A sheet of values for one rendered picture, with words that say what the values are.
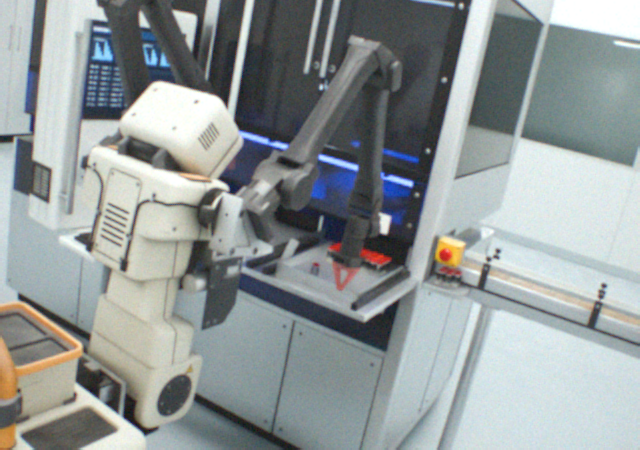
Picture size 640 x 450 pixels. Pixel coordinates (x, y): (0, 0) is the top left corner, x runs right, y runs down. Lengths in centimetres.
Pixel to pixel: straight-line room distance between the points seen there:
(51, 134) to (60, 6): 39
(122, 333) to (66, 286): 165
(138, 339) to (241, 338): 106
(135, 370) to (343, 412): 104
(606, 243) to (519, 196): 97
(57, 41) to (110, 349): 100
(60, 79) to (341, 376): 134
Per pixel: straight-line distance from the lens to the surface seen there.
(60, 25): 204
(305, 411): 235
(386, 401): 218
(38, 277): 320
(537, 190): 653
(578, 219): 652
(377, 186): 161
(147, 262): 126
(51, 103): 207
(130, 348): 140
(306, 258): 192
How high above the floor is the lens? 152
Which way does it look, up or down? 15 degrees down
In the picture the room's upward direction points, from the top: 12 degrees clockwise
